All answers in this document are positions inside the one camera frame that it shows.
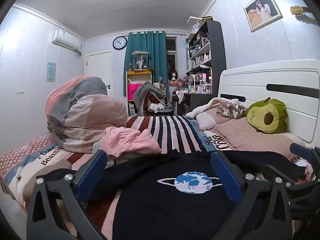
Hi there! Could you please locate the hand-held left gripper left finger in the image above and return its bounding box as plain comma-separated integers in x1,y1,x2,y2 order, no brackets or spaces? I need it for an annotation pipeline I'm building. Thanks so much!
26,150,108,240

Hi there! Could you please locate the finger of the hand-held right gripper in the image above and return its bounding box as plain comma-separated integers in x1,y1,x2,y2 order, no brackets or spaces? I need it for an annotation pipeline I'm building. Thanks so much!
290,142,320,166

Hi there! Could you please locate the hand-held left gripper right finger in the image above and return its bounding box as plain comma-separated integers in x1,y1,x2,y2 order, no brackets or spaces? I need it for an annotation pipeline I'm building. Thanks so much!
211,151,293,240

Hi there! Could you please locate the navy planet print sweater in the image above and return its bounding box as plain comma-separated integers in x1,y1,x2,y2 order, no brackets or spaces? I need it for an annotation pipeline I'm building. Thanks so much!
37,150,313,240

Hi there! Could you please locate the grey garment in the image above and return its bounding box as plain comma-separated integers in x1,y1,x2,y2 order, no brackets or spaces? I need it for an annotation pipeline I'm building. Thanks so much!
92,140,140,167

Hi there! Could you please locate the large pink striped pillow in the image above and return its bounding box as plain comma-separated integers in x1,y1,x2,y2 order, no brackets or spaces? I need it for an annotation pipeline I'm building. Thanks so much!
212,116,300,161

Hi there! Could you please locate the green avocado plush toy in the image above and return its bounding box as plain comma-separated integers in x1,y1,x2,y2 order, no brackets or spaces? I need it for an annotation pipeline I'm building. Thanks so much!
246,97,288,134

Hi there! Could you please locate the pink garment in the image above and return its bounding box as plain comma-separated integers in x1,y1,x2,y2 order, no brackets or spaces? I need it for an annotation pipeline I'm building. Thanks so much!
100,127,162,158

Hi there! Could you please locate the small pink checked pillow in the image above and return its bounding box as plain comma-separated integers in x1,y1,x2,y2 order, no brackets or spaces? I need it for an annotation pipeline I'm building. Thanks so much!
196,105,230,131

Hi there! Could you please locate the rolled pink grey duvet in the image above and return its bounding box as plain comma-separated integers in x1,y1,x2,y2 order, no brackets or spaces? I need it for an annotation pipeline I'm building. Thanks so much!
46,76,128,153

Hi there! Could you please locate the patterned crumpled cloth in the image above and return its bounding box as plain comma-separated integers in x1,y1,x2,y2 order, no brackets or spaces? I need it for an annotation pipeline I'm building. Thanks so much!
216,102,248,119

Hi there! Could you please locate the white fluffy blanket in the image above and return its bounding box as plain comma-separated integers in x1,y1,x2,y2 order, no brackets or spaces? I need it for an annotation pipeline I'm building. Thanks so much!
186,97,241,119

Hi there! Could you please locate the striped printed bed sheet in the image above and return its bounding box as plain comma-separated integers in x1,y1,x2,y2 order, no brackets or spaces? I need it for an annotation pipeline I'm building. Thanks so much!
0,115,240,240

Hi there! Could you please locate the dark desk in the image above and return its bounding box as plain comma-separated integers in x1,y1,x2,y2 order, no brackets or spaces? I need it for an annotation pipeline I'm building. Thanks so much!
184,91,218,117

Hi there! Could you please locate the white bed headboard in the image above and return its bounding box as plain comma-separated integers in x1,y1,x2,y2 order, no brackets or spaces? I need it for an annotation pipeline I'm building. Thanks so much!
217,59,320,146

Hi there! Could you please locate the black chair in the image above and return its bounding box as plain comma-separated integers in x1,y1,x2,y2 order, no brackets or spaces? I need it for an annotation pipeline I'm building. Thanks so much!
147,106,174,117

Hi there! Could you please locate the pink bag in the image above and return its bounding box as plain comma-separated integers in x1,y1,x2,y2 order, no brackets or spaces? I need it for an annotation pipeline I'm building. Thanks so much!
127,83,143,101

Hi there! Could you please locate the white door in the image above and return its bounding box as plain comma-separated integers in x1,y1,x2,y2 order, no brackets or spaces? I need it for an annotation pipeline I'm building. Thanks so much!
86,51,112,98

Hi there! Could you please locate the yellow storage rack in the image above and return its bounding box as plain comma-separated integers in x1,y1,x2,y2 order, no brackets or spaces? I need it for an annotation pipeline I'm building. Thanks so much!
126,70,153,117

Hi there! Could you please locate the glass display case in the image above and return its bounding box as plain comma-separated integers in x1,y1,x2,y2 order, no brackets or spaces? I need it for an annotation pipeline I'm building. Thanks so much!
132,51,150,71

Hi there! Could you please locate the black bookshelf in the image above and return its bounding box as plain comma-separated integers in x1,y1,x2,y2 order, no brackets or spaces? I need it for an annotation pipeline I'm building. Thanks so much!
185,20,227,96

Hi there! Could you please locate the window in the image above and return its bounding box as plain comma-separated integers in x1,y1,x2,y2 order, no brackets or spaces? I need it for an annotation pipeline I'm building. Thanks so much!
166,37,177,72

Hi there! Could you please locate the teal curtain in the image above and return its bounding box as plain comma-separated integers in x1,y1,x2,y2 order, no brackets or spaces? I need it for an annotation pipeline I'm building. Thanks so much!
123,31,167,97

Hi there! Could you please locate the white air conditioner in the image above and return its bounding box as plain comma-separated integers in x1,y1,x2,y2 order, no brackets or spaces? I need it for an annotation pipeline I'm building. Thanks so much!
52,29,82,55

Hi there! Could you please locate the yellow guitar headstock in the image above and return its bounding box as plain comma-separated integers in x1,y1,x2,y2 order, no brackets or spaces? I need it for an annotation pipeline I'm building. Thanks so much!
290,5,313,16

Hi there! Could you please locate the clear display box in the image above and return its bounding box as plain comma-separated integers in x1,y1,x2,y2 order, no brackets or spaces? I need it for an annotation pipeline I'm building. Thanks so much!
187,16,203,34

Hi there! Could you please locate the blue wall poster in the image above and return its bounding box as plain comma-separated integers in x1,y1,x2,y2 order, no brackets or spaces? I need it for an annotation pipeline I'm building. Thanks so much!
46,62,57,82

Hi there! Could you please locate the round wall clock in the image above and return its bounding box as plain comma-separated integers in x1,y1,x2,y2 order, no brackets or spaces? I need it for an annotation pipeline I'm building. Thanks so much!
112,36,128,50

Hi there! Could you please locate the framed wall photo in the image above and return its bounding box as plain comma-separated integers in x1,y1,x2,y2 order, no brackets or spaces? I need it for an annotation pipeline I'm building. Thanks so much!
243,0,283,33

